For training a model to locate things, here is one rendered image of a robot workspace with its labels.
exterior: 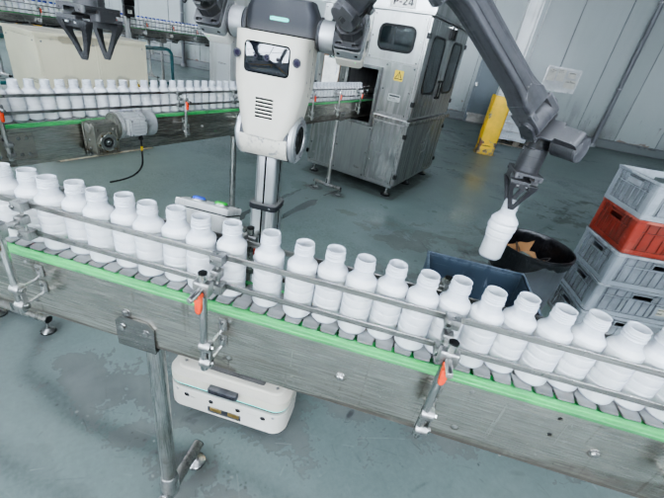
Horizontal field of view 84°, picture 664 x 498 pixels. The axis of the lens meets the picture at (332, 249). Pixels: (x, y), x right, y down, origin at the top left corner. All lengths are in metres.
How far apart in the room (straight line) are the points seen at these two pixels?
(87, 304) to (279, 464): 1.04
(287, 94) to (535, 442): 1.09
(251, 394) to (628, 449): 1.19
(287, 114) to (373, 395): 0.87
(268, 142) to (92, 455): 1.35
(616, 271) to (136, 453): 2.74
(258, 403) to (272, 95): 1.15
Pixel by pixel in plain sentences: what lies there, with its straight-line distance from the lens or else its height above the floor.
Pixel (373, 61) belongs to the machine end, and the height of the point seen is 1.38.
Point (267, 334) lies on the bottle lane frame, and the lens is 0.79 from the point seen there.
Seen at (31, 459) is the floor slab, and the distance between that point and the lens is 1.92.
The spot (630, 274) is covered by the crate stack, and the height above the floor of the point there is 0.54.
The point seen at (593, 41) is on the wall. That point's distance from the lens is 13.28.
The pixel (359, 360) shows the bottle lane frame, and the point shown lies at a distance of 0.77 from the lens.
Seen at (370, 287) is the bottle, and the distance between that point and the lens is 0.69.
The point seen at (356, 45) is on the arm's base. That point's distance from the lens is 1.24.
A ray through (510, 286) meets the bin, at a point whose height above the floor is 0.90.
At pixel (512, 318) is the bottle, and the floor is 1.12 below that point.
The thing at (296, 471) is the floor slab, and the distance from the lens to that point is 1.73.
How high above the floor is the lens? 1.50
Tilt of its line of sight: 29 degrees down
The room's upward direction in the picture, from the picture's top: 10 degrees clockwise
